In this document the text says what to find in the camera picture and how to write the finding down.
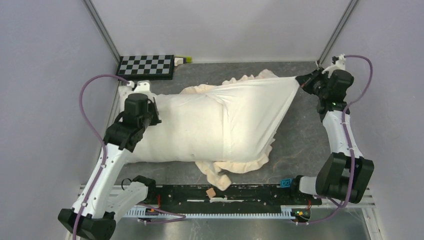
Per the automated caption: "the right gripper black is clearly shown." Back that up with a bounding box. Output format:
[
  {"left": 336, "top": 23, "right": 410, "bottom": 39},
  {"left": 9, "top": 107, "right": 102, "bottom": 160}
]
[{"left": 297, "top": 66, "right": 332, "bottom": 98}]

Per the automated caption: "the white pillow insert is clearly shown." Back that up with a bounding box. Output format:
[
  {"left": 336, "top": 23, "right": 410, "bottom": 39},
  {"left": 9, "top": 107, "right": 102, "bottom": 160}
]
[{"left": 127, "top": 92, "right": 225, "bottom": 163}]

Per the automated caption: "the grey pillowcase with cream ruffle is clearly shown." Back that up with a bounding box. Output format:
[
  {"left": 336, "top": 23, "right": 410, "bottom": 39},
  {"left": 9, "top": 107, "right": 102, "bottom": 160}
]
[{"left": 180, "top": 69, "right": 300, "bottom": 190}]

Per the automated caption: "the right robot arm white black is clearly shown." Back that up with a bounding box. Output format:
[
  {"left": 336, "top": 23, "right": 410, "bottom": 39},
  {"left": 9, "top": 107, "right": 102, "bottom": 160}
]
[{"left": 288, "top": 68, "right": 375, "bottom": 204}]

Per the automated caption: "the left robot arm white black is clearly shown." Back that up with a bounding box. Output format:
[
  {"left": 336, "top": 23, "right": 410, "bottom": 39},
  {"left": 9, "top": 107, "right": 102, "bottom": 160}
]
[{"left": 58, "top": 93, "right": 162, "bottom": 240}]

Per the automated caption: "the black white checkerboard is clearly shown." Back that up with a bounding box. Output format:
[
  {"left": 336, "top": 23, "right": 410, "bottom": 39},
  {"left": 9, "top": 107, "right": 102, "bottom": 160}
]
[{"left": 116, "top": 54, "right": 175, "bottom": 81}]

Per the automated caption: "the yellow green small object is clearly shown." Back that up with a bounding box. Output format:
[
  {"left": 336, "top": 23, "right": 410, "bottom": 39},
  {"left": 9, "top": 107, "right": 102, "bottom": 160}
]
[{"left": 174, "top": 55, "right": 193, "bottom": 66}]

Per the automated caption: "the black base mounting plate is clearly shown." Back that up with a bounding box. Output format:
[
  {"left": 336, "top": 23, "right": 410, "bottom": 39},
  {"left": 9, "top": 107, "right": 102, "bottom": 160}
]
[{"left": 143, "top": 184, "right": 322, "bottom": 214}]

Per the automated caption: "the blue toy brick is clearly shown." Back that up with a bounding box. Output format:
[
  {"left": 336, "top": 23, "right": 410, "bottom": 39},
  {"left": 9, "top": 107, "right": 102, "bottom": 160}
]
[{"left": 279, "top": 178, "right": 293, "bottom": 188}]

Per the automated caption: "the small tan cube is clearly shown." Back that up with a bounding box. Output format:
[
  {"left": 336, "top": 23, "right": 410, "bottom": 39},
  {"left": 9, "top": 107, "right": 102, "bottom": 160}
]
[{"left": 205, "top": 187, "right": 217, "bottom": 199}]

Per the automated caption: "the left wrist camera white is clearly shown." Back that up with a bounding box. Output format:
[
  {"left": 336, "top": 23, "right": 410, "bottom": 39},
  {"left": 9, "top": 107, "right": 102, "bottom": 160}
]
[{"left": 126, "top": 80, "right": 152, "bottom": 95}]

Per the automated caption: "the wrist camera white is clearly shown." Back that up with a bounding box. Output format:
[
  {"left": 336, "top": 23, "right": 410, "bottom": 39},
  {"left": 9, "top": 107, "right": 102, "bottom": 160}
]
[
  {"left": 126, "top": 80, "right": 152, "bottom": 95},
  {"left": 321, "top": 54, "right": 346, "bottom": 78}
]

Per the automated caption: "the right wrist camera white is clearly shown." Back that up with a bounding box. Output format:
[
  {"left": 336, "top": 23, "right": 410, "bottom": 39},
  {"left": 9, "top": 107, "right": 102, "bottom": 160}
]
[{"left": 321, "top": 54, "right": 346, "bottom": 78}]

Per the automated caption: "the light blue cable duct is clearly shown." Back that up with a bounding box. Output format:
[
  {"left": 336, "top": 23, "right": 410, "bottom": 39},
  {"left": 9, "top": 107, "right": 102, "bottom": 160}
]
[{"left": 123, "top": 206, "right": 311, "bottom": 220}]

